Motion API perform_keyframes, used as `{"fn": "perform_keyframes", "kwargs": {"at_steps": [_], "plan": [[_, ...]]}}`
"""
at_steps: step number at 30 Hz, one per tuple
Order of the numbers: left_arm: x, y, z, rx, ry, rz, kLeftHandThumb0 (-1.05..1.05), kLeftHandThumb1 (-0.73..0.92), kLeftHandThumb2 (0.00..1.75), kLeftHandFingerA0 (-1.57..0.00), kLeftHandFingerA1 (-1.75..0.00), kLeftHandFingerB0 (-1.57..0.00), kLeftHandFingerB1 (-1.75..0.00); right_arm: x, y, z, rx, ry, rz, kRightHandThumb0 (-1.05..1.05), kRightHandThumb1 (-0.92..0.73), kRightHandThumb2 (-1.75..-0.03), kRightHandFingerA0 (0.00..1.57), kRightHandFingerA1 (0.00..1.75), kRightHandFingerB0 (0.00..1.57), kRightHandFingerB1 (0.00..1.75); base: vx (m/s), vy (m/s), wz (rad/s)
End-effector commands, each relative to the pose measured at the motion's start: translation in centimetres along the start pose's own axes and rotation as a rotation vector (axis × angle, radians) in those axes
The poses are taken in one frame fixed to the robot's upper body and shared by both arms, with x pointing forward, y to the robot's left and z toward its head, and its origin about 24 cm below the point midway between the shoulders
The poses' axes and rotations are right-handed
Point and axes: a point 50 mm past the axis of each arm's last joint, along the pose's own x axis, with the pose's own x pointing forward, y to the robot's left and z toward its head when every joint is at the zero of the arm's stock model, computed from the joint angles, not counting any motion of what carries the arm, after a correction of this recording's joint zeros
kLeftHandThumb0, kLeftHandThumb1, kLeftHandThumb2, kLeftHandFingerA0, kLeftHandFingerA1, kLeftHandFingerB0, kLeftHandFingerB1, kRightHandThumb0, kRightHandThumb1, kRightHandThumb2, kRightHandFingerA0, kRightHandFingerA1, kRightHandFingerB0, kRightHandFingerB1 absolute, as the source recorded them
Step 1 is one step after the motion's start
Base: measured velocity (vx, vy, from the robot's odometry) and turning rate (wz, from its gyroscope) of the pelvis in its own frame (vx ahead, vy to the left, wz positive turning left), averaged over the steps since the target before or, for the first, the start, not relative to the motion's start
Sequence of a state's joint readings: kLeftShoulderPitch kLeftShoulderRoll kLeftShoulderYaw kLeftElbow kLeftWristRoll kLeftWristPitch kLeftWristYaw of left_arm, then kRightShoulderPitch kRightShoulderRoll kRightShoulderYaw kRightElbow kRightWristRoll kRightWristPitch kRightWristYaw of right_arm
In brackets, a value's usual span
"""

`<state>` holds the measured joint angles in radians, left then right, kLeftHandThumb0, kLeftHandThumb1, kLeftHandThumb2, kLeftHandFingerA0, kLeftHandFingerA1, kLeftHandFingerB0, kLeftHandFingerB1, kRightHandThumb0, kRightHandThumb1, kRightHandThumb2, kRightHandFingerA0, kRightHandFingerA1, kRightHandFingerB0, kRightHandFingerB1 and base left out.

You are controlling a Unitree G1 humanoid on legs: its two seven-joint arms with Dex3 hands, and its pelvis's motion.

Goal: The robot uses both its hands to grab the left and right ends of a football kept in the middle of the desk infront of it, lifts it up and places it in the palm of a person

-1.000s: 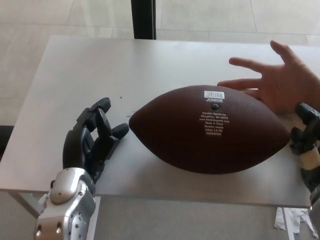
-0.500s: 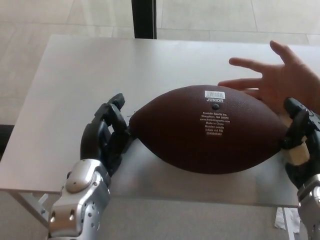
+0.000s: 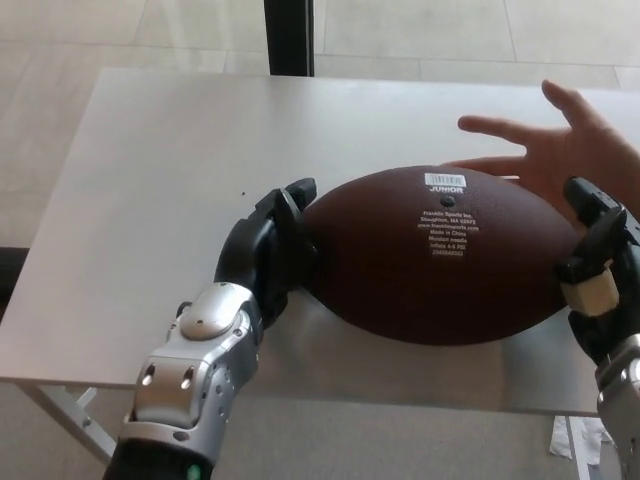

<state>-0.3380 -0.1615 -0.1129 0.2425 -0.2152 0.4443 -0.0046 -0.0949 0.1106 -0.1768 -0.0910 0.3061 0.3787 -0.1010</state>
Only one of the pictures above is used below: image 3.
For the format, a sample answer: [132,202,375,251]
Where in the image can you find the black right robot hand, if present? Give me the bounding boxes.
[557,175,640,367]

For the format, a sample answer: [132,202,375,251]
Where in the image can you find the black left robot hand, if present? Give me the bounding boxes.
[213,176,321,332]

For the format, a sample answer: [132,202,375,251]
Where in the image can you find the bare person hand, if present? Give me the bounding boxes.
[443,79,640,222]

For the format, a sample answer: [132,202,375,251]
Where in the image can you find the brown junior football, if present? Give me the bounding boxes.
[298,164,597,346]

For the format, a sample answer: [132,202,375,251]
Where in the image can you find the crumpled white paper scrap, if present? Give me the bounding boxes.
[548,415,607,459]

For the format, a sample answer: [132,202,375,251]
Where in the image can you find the white straight table leg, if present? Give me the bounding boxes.
[567,414,601,480]

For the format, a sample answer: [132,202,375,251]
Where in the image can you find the black floor object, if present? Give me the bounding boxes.
[0,245,26,314]

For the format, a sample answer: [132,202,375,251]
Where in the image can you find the white slanted table leg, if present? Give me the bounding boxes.
[19,384,119,466]

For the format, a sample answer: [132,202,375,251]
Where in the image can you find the black vertical window post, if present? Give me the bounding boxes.
[264,0,316,78]

